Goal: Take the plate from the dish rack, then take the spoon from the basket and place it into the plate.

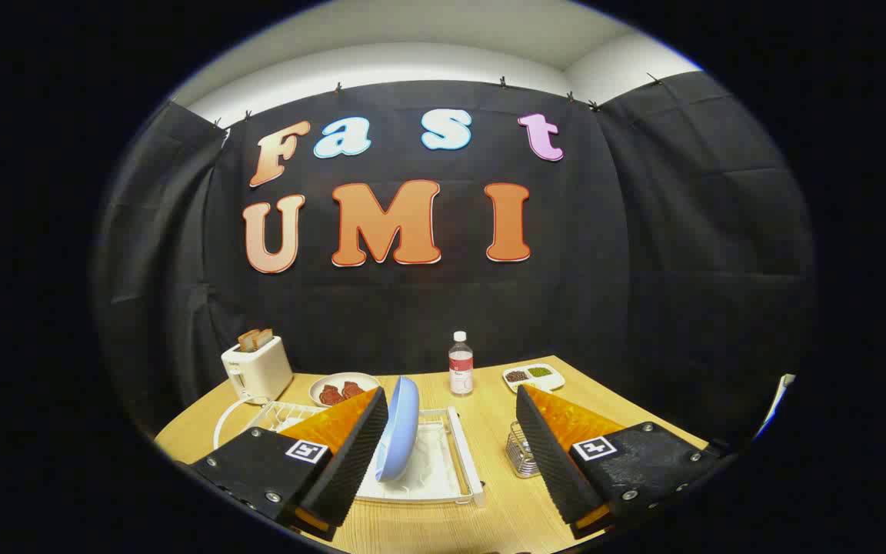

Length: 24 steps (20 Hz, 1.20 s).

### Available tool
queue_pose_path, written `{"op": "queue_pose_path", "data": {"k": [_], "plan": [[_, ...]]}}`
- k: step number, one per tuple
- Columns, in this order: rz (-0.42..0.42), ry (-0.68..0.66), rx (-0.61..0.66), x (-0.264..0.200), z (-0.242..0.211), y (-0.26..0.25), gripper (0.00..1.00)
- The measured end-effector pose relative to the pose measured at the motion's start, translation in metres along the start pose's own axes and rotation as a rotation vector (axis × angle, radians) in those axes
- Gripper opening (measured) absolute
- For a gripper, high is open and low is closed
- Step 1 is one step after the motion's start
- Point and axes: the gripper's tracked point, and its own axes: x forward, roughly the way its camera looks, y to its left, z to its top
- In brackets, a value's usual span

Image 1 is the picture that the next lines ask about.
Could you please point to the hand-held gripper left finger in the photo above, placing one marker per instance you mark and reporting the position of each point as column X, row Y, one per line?
column 351, row 469

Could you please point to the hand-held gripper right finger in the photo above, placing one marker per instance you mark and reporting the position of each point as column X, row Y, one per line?
column 554, row 469

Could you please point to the blue plate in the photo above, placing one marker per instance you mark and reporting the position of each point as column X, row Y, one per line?
column 397, row 431

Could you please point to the white divided dish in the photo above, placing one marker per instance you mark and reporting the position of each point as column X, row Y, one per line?
column 557, row 379

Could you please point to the white round dish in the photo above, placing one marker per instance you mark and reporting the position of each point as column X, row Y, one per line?
column 343, row 378

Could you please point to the red meat piece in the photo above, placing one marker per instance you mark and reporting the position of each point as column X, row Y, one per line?
column 353, row 390
column 331, row 395

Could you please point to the pile of green beans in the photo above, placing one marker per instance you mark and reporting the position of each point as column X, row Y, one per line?
column 540, row 372

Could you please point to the pile of dark beans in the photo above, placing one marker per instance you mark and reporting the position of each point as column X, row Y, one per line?
column 517, row 376

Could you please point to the white toaster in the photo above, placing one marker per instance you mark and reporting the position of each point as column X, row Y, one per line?
column 262, row 373

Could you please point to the red label plastic bottle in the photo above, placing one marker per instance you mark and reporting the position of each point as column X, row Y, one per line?
column 461, row 369

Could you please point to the brown toast slice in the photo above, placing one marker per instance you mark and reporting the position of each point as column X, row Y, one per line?
column 264, row 337
column 247, row 341

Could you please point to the black backdrop cloth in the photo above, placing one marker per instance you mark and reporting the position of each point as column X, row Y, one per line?
column 643, row 269

